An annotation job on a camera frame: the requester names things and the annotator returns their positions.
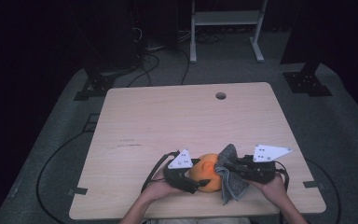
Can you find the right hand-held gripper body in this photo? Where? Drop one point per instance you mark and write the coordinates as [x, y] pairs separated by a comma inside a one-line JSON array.
[[259, 172]]

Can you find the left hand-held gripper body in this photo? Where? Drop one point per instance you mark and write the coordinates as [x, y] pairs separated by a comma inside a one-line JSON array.
[[178, 179]]

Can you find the orange plush toy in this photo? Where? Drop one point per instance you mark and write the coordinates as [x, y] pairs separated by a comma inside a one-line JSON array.
[[203, 174]]

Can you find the person's right hand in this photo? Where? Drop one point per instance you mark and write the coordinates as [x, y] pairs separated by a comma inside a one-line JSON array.
[[272, 189]]

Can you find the person's left hand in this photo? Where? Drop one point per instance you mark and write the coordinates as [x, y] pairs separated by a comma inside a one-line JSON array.
[[160, 191]]

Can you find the dark tape strip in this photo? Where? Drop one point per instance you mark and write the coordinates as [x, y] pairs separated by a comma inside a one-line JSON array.
[[78, 191], [315, 185]]

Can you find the black stand with bolted base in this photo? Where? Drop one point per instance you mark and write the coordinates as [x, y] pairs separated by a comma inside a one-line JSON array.
[[306, 81]]

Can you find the black tape floor marking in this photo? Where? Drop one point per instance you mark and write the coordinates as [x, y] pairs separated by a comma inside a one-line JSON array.
[[90, 123]]

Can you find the black stand with slotted base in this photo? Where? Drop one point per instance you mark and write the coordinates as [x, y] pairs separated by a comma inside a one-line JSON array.
[[98, 82]]

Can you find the white metal stand frame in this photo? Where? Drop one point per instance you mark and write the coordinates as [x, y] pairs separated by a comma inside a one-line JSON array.
[[227, 18]]

